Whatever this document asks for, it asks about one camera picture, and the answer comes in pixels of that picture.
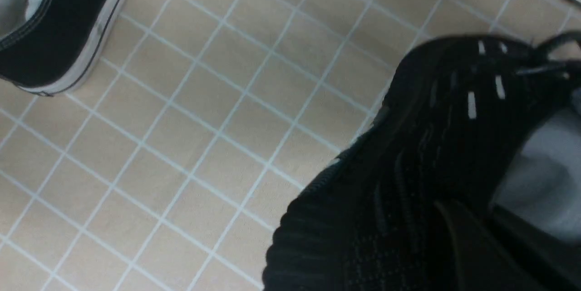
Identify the black knit shoe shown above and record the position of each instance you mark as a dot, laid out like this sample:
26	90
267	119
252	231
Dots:
468	179

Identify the black canvas sneaker left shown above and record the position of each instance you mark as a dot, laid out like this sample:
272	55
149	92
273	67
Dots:
49	47

